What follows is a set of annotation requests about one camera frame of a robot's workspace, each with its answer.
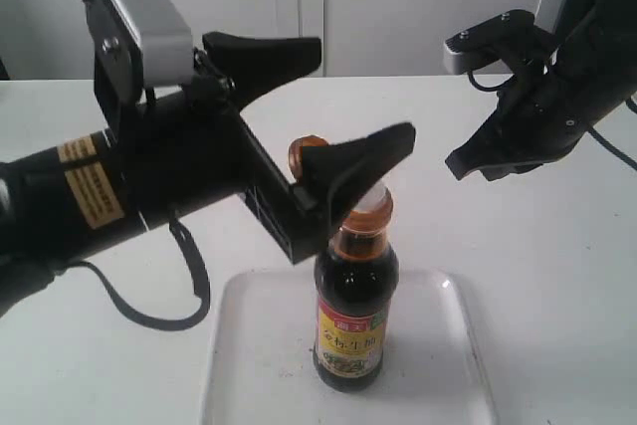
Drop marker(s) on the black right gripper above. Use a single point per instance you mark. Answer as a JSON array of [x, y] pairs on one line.
[[536, 120]]

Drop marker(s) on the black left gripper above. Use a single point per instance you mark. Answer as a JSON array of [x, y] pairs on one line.
[[189, 149]]

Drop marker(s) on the dark soy sauce bottle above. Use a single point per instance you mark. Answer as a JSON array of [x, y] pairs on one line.
[[355, 277]]

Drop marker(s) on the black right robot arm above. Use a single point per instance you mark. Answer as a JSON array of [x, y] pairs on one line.
[[604, 44]]

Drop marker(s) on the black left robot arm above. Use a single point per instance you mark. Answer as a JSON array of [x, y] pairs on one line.
[[64, 204]]

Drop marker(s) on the white square plastic tray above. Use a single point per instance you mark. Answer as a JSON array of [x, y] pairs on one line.
[[277, 360]]

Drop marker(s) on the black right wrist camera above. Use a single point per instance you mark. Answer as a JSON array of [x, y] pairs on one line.
[[509, 35]]

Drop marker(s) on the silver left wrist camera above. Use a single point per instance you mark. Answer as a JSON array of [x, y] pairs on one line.
[[140, 44]]

